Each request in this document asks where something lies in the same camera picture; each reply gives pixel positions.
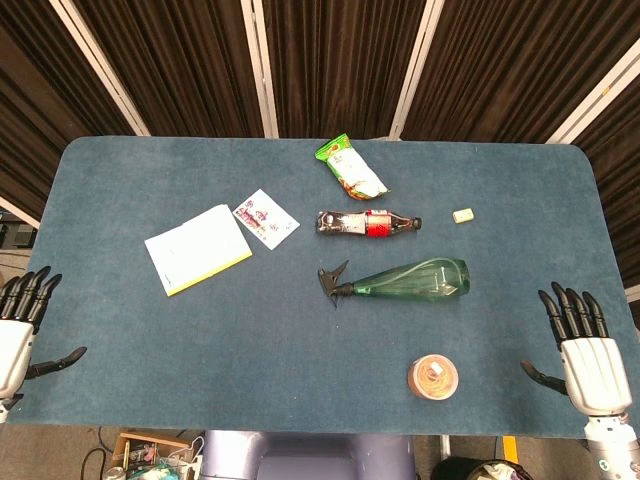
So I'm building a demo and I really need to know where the cardboard box with clutter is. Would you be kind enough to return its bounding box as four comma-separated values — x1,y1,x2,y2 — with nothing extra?
110,432,195,471

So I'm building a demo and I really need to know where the black floor cable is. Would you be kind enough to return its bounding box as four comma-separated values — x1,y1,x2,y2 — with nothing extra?
81,427,110,480

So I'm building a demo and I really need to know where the printed picture card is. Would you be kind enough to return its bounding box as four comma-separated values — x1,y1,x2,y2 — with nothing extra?
232,188,301,251

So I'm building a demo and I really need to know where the white notebook yellow spine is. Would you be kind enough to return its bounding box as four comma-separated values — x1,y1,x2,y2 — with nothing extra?
143,203,254,298

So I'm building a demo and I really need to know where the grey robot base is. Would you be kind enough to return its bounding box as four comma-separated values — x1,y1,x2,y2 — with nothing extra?
202,429,416,480

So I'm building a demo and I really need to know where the green spray bottle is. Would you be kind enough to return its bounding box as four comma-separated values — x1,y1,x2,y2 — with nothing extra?
317,257,471,310

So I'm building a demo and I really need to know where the clear tub of rubber bands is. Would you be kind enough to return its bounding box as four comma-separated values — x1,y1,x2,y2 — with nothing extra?
406,352,460,401

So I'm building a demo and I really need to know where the cola bottle red label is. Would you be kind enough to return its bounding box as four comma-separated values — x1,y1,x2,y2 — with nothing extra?
314,209,424,237

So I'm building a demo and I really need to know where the green white snack bag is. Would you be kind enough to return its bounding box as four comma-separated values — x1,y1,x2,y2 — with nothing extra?
313,132,390,201

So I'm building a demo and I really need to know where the blue felt table cover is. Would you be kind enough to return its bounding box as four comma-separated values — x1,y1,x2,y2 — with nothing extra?
7,135,640,441

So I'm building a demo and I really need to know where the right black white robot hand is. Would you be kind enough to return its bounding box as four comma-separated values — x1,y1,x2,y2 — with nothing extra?
519,281,633,417

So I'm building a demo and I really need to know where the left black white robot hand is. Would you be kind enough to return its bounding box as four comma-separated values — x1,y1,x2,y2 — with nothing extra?
0,265,88,401

